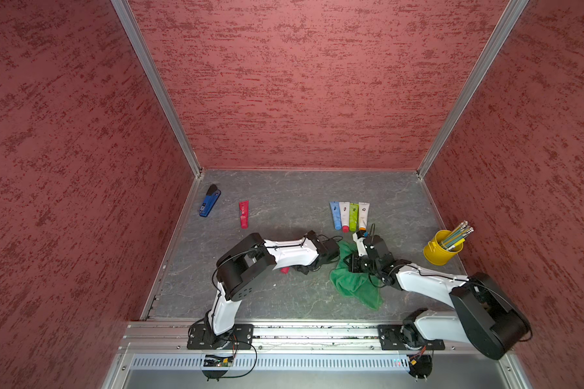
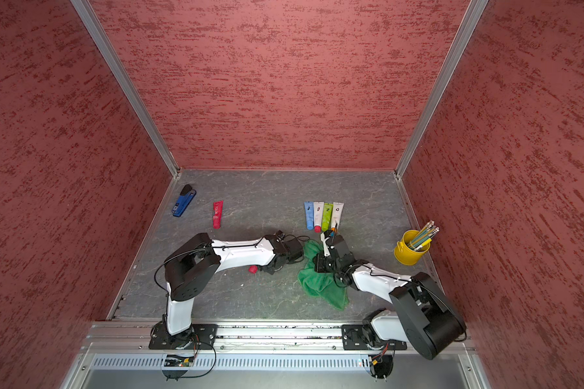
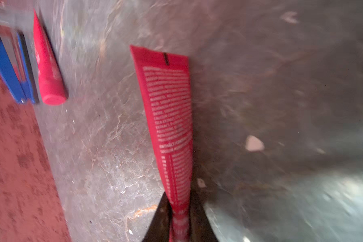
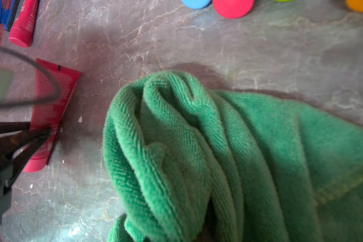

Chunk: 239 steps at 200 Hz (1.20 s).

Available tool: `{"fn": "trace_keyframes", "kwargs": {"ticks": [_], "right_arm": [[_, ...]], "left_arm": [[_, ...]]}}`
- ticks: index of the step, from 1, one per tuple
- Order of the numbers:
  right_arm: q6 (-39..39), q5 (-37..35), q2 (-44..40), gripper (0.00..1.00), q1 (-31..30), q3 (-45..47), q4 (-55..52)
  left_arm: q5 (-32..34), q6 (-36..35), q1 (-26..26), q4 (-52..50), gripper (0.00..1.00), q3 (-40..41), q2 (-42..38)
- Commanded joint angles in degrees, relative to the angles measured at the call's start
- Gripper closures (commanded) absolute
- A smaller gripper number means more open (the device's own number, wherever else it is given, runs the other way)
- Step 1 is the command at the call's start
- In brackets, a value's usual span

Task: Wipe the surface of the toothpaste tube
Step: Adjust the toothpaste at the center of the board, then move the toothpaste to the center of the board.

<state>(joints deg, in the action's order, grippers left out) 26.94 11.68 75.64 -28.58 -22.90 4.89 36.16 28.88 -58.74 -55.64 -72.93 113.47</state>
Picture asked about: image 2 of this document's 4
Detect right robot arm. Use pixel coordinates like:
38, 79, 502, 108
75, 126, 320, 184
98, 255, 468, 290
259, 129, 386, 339
315, 231, 467, 360

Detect green microfiber cloth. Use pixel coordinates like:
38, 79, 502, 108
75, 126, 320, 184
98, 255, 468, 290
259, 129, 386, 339
298, 241, 349, 311

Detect lime green toothpaste tube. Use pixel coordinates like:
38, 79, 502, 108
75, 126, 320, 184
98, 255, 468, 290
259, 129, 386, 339
321, 203, 334, 231

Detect yellow cup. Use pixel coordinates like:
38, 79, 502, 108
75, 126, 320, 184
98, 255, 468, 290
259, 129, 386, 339
394, 230, 431, 266

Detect left corner aluminium profile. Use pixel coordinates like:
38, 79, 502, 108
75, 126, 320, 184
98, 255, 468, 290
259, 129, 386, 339
71, 0, 181, 179

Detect white tube orange cap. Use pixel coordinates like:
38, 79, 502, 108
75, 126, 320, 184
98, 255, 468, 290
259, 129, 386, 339
330, 203, 344, 232

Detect corner aluminium profile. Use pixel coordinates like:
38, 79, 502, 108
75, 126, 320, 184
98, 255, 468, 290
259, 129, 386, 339
71, 0, 181, 179
395, 0, 488, 181

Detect right corner aluminium profile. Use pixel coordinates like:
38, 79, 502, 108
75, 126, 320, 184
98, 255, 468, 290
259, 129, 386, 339
395, 0, 488, 181

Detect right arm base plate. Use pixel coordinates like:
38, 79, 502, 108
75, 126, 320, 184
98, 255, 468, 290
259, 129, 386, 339
341, 324, 407, 352

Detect blue stapler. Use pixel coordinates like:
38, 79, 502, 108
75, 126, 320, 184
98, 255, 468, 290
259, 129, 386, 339
172, 184, 196, 217

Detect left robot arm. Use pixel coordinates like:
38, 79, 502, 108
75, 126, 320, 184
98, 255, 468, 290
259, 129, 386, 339
163, 232, 303, 336

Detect pencils in cup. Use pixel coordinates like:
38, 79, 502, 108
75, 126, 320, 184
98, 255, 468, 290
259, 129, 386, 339
407, 220, 440, 251

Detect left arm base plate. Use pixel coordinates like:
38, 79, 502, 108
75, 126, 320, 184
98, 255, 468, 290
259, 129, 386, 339
149, 322, 218, 350

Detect blue toothpaste tube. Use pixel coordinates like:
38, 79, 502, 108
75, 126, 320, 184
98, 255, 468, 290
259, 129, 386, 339
303, 201, 315, 230

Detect white tube pink cap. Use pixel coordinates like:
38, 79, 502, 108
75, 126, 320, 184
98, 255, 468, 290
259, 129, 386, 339
313, 202, 324, 233

